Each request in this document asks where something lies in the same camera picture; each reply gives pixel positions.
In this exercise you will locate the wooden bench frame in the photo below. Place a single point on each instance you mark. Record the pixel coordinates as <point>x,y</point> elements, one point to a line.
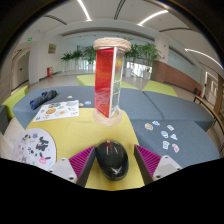
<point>208,106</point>

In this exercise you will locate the row of potted plants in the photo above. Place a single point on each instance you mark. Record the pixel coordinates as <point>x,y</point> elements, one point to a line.
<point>146,53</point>

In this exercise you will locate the long grey upholstered bench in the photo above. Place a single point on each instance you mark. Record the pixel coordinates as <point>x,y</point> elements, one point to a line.
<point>140,106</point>

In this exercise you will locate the green exit sign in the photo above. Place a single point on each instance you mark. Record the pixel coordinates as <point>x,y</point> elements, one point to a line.
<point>29,39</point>

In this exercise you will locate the red glass tower lantern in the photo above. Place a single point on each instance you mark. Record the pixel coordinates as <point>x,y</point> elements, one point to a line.
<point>105,83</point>

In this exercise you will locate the round white printed mouse pad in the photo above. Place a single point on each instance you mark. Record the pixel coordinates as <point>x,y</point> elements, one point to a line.
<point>33,146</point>

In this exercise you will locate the ceiling strip lights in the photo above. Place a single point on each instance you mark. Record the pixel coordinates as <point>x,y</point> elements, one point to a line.
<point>151,16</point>

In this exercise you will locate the black computer mouse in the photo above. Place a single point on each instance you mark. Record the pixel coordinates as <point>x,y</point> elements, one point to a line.
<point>112,161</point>

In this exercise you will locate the dark grey seat block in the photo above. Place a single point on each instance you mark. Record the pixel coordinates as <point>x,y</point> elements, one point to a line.
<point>3,118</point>

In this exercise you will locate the lime green seat block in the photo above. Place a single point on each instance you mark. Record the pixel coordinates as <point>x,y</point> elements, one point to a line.
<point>15,100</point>

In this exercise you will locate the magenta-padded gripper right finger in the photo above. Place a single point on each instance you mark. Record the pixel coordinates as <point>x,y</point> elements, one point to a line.
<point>153,165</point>

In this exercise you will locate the lime green ottoman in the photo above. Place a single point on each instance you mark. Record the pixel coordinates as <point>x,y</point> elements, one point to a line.
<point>160,88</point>
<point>85,80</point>

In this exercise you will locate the small paper sticker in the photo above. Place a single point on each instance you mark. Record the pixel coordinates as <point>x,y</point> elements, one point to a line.
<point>149,126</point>
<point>174,137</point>
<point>164,134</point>
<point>156,123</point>
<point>166,145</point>
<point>175,148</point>
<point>170,127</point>

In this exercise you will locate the white sticker sheet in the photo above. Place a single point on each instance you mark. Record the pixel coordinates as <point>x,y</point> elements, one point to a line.
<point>56,111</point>

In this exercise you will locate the framed wall picture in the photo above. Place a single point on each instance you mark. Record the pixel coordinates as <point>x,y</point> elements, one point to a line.
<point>52,48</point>

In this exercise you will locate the folded dark blue umbrella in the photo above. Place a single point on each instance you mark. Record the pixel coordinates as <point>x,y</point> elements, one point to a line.
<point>42,99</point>

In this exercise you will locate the red fire extinguisher box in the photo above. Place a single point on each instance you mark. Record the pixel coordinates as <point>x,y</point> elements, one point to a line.
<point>49,72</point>

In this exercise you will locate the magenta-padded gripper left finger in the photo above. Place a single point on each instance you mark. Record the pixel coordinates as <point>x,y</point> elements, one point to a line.
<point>75,165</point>

